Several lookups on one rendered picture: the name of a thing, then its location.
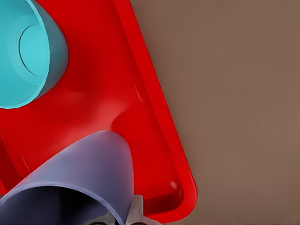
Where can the turquoise bowl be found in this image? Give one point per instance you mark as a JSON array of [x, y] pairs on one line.
[[25, 54]]

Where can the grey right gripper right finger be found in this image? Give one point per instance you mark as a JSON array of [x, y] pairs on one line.
[[137, 211]]

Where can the red plastic tray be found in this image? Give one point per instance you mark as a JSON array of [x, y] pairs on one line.
[[98, 93]]

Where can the purple-blue cup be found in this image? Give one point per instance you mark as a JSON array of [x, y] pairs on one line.
[[89, 164]]

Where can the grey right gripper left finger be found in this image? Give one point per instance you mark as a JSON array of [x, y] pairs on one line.
[[106, 217]]

